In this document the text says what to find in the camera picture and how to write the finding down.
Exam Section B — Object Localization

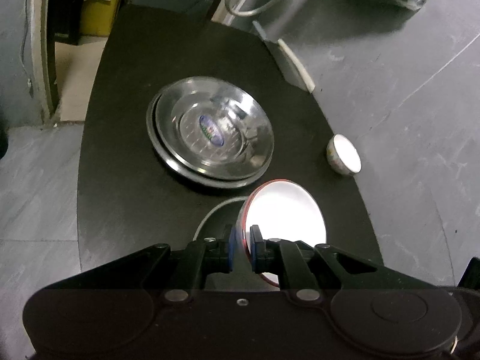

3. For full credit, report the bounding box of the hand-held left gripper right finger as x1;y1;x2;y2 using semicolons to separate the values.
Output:
250;225;447;302

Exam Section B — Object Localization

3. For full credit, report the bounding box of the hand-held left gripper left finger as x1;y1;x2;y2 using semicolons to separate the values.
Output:
41;227;238;302

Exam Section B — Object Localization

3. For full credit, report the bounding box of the steel bowl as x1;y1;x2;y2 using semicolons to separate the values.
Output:
193;196;249;241

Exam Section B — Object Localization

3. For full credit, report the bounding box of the white ceramic bowl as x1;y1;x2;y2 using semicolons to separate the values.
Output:
326;134;362;176
240;179;327;290

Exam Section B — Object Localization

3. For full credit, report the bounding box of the steel plate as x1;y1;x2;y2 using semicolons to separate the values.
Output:
145;95;263;189
155;76;275;179
151;92;269;184

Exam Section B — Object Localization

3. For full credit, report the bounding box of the white bar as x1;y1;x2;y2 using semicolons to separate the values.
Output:
277;38;314;93

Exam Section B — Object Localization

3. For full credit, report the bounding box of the yellow bin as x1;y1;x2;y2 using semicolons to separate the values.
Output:
80;0;123;37

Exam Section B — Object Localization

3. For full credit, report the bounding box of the pale door frame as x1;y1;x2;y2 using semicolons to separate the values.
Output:
31;0;61;121

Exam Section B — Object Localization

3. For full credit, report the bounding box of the thin wall cable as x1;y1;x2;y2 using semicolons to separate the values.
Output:
20;0;34;96

